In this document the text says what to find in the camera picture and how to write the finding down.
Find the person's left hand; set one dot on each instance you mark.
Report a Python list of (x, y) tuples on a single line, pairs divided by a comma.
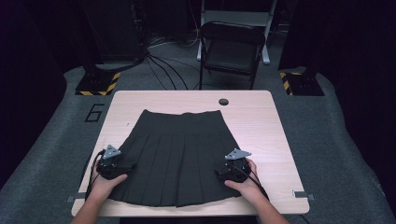
[(104, 186)]

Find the black folding chair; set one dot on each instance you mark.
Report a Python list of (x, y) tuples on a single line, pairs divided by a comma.
[(230, 49)]

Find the person's right hand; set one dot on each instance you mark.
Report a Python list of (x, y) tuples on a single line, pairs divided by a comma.
[(249, 189)]

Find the white metal desk frame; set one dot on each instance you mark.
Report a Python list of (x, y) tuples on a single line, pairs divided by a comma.
[(239, 17)]

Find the dark pleated skirt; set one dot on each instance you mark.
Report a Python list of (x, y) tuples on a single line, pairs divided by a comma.
[(177, 155)]

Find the grey tape strip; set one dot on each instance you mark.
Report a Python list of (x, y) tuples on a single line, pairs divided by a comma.
[(77, 196), (302, 194)]

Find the black stand base yellow stripes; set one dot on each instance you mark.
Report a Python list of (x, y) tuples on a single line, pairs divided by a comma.
[(303, 84), (96, 84)]

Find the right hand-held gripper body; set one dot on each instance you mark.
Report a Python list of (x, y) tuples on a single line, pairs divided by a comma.
[(235, 171)]

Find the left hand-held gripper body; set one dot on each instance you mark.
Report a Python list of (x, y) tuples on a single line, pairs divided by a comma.
[(109, 165)]

